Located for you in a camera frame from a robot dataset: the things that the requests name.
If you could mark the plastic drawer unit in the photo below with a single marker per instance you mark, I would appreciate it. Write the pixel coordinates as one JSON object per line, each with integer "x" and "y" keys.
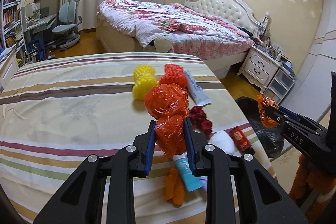
{"x": 279, "y": 86}

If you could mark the striped bed sheet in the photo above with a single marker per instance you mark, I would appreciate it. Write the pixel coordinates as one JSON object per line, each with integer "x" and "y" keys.
{"x": 56, "y": 113}

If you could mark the bookshelf with books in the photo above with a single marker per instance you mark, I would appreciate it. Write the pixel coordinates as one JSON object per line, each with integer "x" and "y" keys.
{"x": 12, "y": 34}

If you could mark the teal white toothpaste tube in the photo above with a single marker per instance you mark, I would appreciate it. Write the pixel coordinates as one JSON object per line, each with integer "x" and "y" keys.
{"x": 191, "y": 182}

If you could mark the white milk powder tube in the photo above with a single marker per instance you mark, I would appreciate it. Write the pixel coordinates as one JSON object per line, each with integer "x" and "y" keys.
{"x": 196, "y": 92}

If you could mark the red bottle black cap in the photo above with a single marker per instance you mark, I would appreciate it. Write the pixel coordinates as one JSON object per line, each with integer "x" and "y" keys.
{"x": 241, "y": 141}

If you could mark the orange sleeve forearm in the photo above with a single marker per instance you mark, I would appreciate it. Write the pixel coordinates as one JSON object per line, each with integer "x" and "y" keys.
{"x": 307, "y": 178}

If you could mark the white crumpled paper ball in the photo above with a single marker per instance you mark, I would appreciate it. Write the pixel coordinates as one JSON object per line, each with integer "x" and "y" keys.
{"x": 222, "y": 140}

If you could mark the orange foam fruit net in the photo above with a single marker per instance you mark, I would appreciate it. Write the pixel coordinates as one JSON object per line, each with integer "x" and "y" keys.
{"x": 174, "y": 74}

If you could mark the orange plastic bag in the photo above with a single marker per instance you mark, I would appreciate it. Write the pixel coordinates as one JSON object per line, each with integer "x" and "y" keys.
{"x": 168, "y": 105}

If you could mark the floral quilt bed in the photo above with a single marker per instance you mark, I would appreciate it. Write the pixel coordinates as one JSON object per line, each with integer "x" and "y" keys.
{"x": 131, "y": 26}

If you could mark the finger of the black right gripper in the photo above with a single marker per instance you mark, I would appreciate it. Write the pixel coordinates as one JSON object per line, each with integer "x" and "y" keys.
{"x": 306, "y": 126}
{"x": 290, "y": 114}

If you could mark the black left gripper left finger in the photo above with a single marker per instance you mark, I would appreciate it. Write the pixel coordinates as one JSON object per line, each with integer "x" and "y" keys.
{"x": 102, "y": 184}

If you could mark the dark red ribbon bow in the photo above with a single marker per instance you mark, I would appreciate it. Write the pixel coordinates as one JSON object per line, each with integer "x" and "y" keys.
{"x": 200, "y": 122}

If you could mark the white tufted headboard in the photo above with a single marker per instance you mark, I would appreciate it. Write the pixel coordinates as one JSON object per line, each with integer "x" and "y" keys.
{"x": 235, "y": 11}

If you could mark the study desk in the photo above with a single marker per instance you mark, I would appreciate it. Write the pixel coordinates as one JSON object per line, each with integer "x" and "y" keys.
{"x": 30, "y": 27}

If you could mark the white nightstand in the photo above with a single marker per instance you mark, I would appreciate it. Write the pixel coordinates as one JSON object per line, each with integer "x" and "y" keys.
{"x": 259, "y": 68}

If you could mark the blue-grey desk chair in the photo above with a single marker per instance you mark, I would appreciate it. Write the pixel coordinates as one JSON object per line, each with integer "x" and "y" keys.
{"x": 69, "y": 19}

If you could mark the orange crumpled cloth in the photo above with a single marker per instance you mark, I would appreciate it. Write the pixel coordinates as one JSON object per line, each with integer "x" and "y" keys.
{"x": 175, "y": 190}

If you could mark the yellow foam fruit net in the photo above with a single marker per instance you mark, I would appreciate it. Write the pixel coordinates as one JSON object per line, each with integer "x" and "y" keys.
{"x": 144, "y": 80}

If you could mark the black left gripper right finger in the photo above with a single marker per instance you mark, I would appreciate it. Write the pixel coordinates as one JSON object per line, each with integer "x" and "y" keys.
{"x": 239, "y": 189}

